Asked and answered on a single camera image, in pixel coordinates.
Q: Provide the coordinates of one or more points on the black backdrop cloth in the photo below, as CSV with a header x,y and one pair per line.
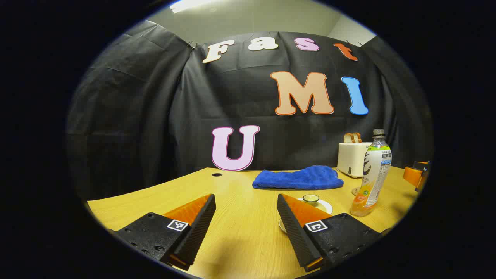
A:
x,y
155,116

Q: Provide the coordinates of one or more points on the round wooden coaster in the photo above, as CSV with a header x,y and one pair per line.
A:
x,y
355,191

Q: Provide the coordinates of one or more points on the toasted bread slice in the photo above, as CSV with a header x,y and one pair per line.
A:
x,y
348,138
357,137

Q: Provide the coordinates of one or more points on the beige saucer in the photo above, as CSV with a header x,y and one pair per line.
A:
x,y
281,225

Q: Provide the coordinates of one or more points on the white toaster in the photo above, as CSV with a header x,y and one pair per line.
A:
x,y
348,159

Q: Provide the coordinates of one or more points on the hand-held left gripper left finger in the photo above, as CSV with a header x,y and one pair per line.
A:
x,y
197,228

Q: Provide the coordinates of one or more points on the plastic water bottle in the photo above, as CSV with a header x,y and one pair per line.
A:
x,y
374,174

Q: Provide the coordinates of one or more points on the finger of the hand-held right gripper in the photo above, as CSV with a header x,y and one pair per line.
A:
x,y
410,176
423,174

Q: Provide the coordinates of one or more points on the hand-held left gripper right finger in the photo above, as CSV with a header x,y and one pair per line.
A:
x,y
294,228

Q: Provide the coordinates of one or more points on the blue towel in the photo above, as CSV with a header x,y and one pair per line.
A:
x,y
298,179

